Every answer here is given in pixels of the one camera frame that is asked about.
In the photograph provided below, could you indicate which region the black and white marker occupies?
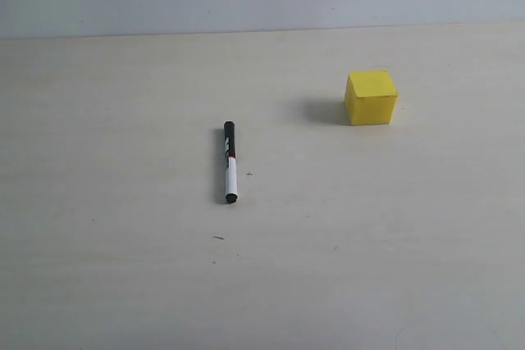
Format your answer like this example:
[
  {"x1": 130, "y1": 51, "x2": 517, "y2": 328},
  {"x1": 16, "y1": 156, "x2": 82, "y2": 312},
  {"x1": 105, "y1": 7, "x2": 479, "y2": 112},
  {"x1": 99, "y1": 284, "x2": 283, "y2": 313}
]
[{"x1": 224, "y1": 120, "x2": 239, "y2": 204}]

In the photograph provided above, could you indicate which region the yellow cube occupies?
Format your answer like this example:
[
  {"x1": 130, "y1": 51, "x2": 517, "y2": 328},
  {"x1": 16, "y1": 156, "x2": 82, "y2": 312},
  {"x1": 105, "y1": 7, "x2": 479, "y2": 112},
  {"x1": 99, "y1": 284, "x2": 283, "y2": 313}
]
[{"x1": 344, "y1": 70, "x2": 399, "y2": 126}]

